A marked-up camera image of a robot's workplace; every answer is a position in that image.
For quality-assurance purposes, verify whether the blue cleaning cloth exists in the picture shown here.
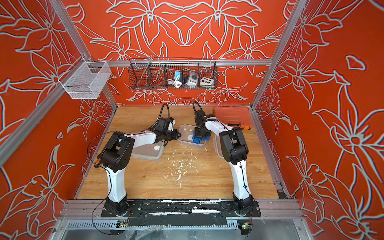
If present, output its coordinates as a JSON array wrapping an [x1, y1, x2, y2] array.
[[193, 133, 211, 145]]

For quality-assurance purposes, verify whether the clear lunch box with lid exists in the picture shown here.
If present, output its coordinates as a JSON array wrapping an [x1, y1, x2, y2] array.
[[178, 125, 208, 148]]

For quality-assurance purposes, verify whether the clear lunch box lid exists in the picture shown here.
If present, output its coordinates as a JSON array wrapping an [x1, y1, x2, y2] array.
[[214, 135, 224, 159]]

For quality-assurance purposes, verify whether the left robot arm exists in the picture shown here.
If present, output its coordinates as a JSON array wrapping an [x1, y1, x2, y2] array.
[[97, 118, 181, 215]]

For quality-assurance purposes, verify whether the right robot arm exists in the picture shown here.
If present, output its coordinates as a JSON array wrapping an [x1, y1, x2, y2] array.
[[194, 109, 254, 215]]

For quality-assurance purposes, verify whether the orange plastic tool case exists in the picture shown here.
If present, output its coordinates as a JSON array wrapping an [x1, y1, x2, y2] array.
[[214, 106, 253, 131]]

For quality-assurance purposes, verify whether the white button box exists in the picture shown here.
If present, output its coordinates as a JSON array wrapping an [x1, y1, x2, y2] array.
[[200, 77, 215, 88]]

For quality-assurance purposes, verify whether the white round-dial device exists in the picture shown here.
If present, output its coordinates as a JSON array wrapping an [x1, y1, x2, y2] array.
[[186, 73, 199, 87]]

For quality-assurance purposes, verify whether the blue small box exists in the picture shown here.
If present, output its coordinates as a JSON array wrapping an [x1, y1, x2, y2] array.
[[174, 71, 182, 82]]

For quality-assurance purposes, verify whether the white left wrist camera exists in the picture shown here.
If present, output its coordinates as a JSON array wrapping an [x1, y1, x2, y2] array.
[[168, 118, 176, 131]]

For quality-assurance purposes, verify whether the white charger with cable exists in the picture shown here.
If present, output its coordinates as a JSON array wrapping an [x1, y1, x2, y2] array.
[[167, 79, 183, 88]]

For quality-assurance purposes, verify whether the black wire wall basket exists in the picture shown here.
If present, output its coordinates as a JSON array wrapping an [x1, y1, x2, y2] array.
[[128, 57, 219, 90]]

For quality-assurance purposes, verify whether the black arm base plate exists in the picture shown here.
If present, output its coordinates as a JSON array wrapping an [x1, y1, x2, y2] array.
[[101, 200, 261, 218]]

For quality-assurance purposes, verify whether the clear acrylic wall bin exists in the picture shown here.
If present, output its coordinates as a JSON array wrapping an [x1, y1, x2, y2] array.
[[60, 62, 112, 100]]

